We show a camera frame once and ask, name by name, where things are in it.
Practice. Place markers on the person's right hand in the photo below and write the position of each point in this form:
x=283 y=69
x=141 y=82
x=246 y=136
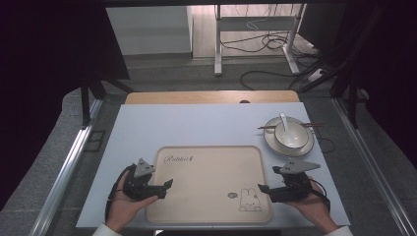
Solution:
x=311 y=209

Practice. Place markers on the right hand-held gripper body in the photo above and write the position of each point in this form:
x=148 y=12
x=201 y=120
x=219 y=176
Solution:
x=293 y=183

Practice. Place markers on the brown wooden chopstick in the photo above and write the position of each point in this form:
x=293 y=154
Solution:
x=314 y=124

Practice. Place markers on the person's left hand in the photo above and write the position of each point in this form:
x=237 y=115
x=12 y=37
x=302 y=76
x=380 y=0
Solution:
x=126 y=208

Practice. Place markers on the white bowl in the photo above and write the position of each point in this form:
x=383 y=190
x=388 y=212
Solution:
x=293 y=136

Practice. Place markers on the white metal desk frame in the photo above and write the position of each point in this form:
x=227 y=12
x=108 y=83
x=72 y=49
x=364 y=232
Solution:
x=218 y=39

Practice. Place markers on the dark curtain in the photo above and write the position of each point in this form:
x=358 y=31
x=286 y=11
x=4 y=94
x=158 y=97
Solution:
x=49 y=65
x=387 y=65

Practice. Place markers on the white cabinet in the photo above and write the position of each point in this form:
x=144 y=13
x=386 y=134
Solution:
x=149 y=29

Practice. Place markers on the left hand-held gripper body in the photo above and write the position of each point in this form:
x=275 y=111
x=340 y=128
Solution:
x=137 y=183

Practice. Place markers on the white power strip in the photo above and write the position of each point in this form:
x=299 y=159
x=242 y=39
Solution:
x=316 y=75

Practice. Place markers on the white plate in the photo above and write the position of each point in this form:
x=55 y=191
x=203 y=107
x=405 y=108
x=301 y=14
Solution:
x=288 y=151

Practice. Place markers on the person's white sleeve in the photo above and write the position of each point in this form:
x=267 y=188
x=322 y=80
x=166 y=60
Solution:
x=105 y=231
x=339 y=231

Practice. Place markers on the person's right white sleeve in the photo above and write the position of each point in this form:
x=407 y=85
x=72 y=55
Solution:
x=339 y=231

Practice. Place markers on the wooden table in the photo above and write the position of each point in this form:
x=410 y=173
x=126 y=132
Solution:
x=209 y=97

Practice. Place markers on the white ceramic spoon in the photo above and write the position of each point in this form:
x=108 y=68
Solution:
x=285 y=123

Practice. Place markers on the beige tray with rabbit print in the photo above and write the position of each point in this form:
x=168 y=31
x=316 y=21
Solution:
x=209 y=187

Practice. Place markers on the black metal stand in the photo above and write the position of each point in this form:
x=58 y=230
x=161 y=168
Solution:
x=352 y=98
x=86 y=105

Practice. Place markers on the person's left white sleeve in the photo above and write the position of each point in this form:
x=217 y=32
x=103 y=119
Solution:
x=105 y=231

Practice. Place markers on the metal floor rail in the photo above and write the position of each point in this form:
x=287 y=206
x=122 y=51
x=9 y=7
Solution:
x=370 y=157
x=69 y=160

